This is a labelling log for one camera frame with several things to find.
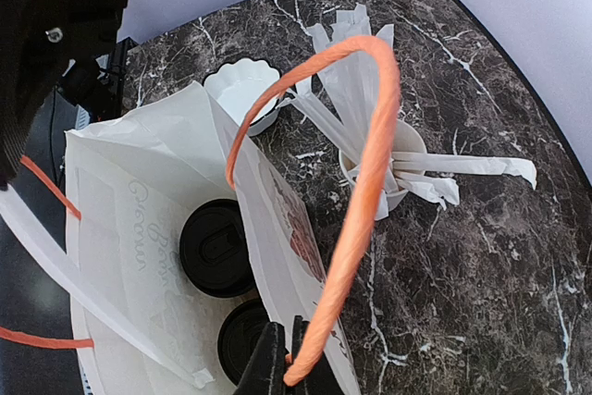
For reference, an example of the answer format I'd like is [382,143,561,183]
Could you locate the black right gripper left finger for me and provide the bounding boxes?
[233,322,287,395]

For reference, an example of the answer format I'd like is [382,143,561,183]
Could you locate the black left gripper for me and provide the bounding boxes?
[1,0,128,190]

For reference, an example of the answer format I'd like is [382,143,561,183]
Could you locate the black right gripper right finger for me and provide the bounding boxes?
[289,315,342,395]

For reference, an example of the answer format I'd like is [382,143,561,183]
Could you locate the black cup lid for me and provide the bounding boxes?
[217,299,271,386]
[179,199,255,298]

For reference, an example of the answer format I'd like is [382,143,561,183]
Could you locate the white paper bag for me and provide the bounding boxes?
[0,34,402,395]

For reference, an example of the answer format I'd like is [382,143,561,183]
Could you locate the white straw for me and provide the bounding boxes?
[1,187,214,389]

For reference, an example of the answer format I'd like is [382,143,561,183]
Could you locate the white fluted dish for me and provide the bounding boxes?
[203,58,280,125]

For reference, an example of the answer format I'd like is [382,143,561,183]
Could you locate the paper cup holding straws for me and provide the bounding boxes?
[338,119,427,211]

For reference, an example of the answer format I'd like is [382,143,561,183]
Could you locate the bundle of wrapped straws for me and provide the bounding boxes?
[290,4,537,220]

